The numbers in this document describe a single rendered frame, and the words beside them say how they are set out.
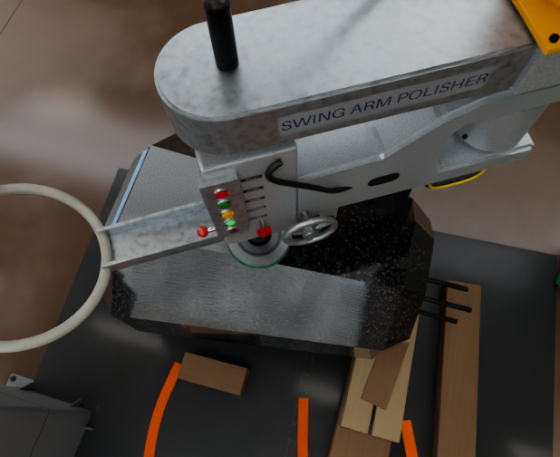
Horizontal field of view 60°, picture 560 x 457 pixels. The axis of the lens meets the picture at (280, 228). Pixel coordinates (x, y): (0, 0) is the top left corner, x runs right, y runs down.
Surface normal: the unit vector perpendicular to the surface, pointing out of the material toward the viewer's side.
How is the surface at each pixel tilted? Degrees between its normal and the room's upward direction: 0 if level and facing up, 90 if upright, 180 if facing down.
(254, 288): 45
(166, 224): 2
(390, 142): 40
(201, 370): 0
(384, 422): 0
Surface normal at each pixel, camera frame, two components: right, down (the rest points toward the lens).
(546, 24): -0.03, -0.37
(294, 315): -0.17, 0.38
